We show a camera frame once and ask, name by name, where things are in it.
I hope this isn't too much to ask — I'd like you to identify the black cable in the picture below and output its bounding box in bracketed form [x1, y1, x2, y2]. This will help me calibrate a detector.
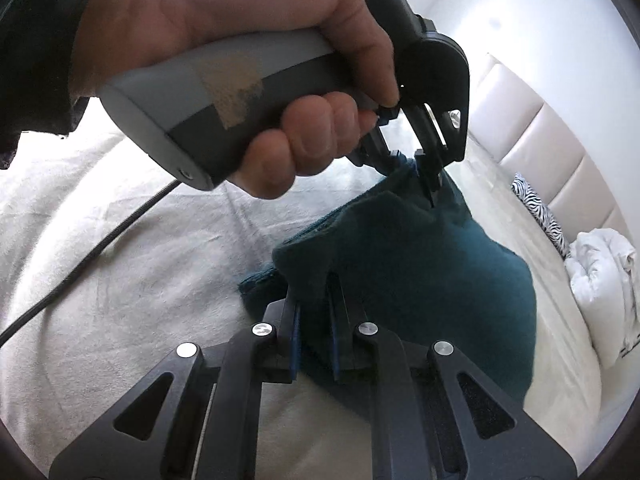
[0, 179, 182, 348]

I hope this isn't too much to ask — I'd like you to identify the dark teal knit sweater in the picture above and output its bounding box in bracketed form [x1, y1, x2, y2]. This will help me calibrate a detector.
[239, 162, 537, 415]

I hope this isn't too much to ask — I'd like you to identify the dark left sleeve forearm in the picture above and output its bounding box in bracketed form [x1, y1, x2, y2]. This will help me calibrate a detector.
[1, 0, 89, 170]

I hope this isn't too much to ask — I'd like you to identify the beige padded headboard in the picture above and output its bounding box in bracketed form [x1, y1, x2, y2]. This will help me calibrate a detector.
[469, 53, 634, 242]

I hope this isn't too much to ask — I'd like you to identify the zebra print pillow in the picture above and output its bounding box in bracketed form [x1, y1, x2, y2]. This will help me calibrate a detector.
[511, 172, 570, 259]

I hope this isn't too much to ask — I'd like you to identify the white crumpled duvet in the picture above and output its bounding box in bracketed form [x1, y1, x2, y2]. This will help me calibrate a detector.
[564, 228, 639, 370]

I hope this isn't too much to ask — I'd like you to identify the beige bed cover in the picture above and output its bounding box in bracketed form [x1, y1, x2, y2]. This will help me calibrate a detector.
[1, 103, 602, 471]

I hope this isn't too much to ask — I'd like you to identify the person's left hand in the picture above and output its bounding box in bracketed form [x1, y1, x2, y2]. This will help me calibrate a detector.
[68, 0, 399, 200]

